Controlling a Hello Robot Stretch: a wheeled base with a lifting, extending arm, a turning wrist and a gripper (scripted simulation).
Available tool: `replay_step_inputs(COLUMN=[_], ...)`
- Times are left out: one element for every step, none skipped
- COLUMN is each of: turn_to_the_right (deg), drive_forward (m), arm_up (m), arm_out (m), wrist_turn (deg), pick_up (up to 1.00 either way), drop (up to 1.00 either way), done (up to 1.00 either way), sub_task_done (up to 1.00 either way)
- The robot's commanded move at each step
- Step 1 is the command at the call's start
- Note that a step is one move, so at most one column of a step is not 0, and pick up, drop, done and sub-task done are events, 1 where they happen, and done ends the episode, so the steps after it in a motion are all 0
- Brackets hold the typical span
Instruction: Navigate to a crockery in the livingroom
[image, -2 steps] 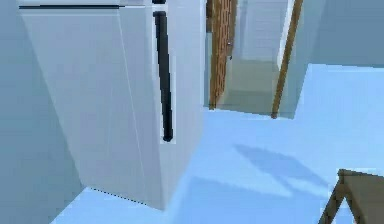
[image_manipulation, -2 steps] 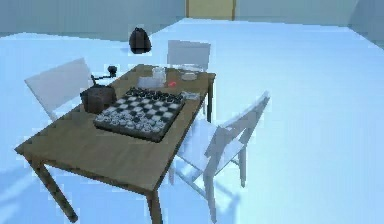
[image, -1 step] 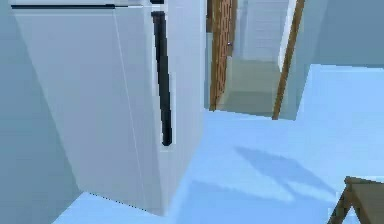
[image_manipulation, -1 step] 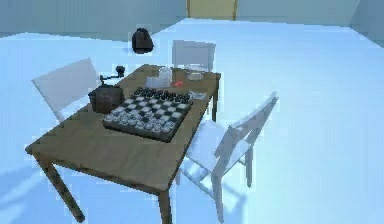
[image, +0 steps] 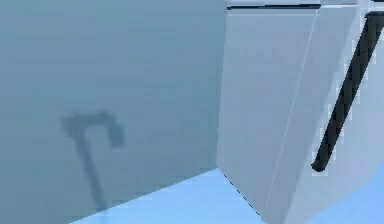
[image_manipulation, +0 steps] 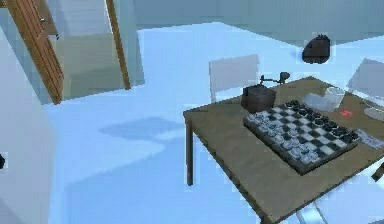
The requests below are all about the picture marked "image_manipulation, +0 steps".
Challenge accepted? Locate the white chair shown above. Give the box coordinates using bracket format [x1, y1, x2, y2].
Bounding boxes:
[346, 57, 384, 100]
[208, 53, 261, 104]

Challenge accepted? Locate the brown wooden table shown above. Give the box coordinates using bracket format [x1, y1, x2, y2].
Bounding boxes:
[182, 75, 384, 224]

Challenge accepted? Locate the dark brown coffee grinder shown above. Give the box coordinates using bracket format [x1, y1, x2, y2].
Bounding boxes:
[240, 71, 291, 114]

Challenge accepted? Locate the black white chess board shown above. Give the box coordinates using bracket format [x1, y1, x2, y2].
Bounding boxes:
[242, 99, 362, 176]

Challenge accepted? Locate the clear glass bowl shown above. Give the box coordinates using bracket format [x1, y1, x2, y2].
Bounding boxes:
[302, 86, 346, 112]

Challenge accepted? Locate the black garbage bag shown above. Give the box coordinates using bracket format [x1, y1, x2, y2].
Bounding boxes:
[301, 33, 332, 65]

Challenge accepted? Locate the grey patterned flat object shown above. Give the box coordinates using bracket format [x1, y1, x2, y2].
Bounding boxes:
[355, 128, 384, 150]

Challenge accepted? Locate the grey round plate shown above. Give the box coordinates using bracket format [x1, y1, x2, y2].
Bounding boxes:
[363, 105, 384, 122]

